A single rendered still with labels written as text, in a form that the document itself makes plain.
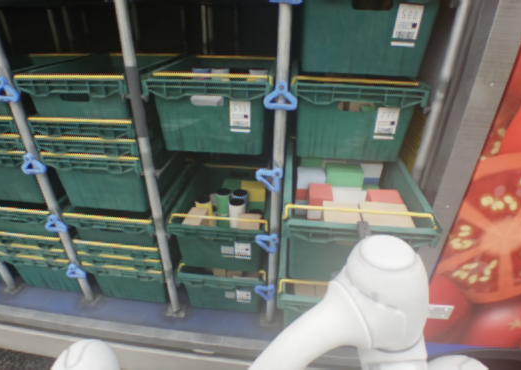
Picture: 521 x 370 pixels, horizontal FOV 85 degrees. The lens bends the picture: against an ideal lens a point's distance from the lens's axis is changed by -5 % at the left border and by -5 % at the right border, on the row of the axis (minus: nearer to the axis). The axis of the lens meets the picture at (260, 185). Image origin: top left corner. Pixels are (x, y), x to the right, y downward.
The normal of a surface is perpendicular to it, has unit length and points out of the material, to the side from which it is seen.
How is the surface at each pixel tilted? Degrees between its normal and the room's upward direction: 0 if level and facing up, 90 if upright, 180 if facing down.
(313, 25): 96
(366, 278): 67
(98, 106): 94
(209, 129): 98
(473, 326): 90
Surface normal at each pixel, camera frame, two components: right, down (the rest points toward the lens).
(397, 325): 0.15, 0.41
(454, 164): -0.11, 0.49
